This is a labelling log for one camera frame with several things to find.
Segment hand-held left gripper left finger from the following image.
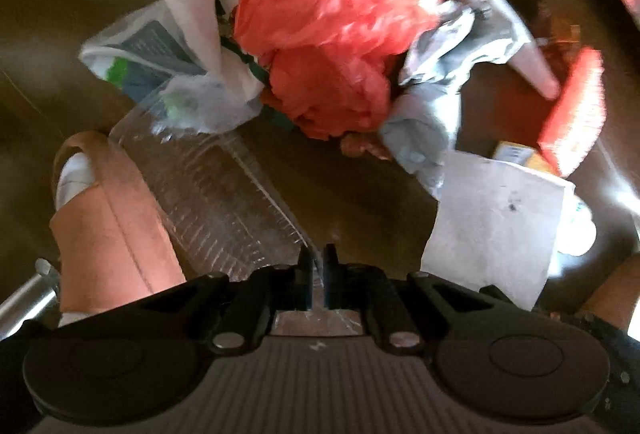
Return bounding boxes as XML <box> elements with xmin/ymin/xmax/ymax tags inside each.
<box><xmin>150</xmin><ymin>247</ymin><xmax>315</xmax><ymax>356</ymax></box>

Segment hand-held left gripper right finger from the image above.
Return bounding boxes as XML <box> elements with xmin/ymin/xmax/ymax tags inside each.
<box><xmin>323</xmin><ymin>244</ymin><xmax>506</xmax><ymax>356</ymax></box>

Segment clear plastic container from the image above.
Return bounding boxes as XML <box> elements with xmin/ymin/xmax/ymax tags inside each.
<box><xmin>107</xmin><ymin>107</ymin><xmax>368</xmax><ymax>337</ymax></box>

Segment white paper sheet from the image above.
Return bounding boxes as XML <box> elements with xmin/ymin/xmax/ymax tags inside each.
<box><xmin>420</xmin><ymin>149</ymin><xmax>576</xmax><ymax>313</ymax></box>

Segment yellow box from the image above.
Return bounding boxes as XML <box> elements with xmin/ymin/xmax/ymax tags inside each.
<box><xmin>490</xmin><ymin>139</ymin><xmax>561</xmax><ymax>177</ymax></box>

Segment white plastic bottle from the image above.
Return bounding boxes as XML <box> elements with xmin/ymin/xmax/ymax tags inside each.
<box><xmin>555</xmin><ymin>194</ymin><xmax>598</xmax><ymax>258</ymax></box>

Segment red box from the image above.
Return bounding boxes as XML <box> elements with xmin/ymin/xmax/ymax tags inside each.
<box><xmin>537</xmin><ymin>47</ymin><xmax>607</xmax><ymax>178</ymax></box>

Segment person's bare leg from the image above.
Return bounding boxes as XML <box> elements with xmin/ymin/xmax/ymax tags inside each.
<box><xmin>582</xmin><ymin>251</ymin><xmax>640</xmax><ymax>332</ymax></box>

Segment white printed plastic bag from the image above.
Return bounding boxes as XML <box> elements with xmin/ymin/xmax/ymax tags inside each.
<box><xmin>80</xmin><ymin>2</ymin><xmax>211</xmax><ymax>102</ymax></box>

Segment red plastic bag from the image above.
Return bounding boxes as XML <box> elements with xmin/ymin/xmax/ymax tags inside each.
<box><xmin>232</xmin><ymin>0</ymin><xmax>446</xmax><ymax>142</ymax></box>

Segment pale pink wrapper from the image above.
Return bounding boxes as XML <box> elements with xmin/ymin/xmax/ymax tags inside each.
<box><xmin>515</xmin><ymin>34</ymin><xmax>562</xmax><ymax>101</ymax></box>

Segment grey plastic bag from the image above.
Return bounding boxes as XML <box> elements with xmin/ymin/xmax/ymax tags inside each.
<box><xmin>377</xmin><ymin>0</ymin><xmax>533</xmax><ymax>195</ymax></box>

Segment small orange wrapper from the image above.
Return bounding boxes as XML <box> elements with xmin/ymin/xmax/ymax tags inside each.
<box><xmin>340</xmin><ymin>131</ymin><xmax>396</xmax><ymax>161</ymax></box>

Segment thin clear plastic bag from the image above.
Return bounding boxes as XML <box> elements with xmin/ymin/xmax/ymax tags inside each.
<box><xmin>162</xmin><ymin>74</ymin><xmax>262</xmax><ymax>135</ymax></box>

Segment black dotted shorts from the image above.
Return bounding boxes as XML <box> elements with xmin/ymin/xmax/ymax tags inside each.
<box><xmin>530</xmin><ymin>308</ymin><xmax>640</xmax><ymax>434</ymax></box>

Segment metal tube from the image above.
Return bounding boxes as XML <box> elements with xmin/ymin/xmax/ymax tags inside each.
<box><xmin>0</xmin><ymin>258</ymin><xmax>63</xmax><ymax>341</ymax></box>

